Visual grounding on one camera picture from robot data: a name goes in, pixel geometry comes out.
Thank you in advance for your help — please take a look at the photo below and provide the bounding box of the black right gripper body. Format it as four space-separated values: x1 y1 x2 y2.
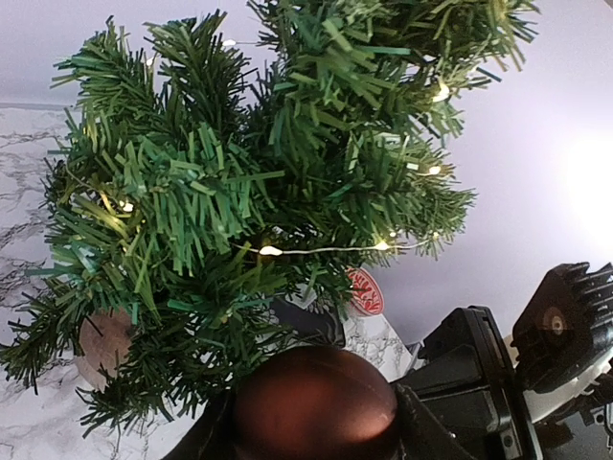
401 307 541 459

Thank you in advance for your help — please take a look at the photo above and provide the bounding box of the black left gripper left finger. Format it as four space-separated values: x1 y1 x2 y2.
162 392 235 460

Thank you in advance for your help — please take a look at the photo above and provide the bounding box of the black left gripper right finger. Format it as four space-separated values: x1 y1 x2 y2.
392 383 474 460

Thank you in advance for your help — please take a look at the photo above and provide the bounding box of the dark red ball ornament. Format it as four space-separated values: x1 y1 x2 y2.
233 346 398 459

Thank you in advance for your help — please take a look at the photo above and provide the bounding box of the clear string ornament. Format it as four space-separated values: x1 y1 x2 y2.
61 37 480 260

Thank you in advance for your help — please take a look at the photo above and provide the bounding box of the small green christmas tree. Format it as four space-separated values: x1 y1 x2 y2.
1 1 538 429

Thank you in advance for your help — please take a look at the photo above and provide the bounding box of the red white patterned bowl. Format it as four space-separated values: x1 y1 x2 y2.
347 268 385 317

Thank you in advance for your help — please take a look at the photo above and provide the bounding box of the black floral rectangular plate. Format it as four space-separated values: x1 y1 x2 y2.
271 298 346 349

